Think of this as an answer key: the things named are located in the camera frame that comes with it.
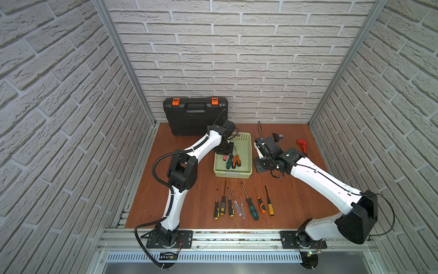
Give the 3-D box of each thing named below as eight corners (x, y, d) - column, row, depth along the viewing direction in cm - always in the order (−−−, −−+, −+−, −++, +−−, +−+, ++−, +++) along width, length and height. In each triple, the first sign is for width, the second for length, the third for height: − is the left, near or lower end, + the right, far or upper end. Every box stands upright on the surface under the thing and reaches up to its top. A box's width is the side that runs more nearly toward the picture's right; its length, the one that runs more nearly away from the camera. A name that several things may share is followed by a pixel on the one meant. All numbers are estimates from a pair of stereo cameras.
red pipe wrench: (300, 153, 106) (302, 151, 104) (296, 141, 112) (297, 138, 110) (309, 153, 106) (310, 151, 104) (304, 141, 112) (305, 139, 110)
